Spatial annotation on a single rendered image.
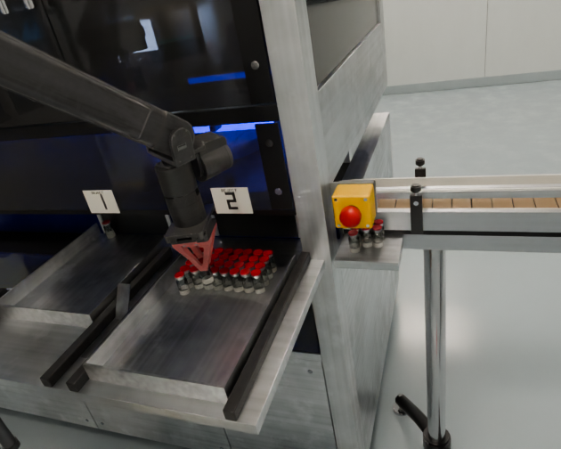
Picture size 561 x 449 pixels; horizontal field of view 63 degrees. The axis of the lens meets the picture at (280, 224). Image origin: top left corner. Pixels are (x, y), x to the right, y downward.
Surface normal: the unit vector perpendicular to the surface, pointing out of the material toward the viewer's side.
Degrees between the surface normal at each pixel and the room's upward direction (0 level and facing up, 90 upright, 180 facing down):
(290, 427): 90
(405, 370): 0
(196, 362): 0
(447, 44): 90
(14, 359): 0
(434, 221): 90
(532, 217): 90
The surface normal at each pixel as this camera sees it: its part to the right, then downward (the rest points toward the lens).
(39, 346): -0.17, -0.86
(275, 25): -0.31, 0.51
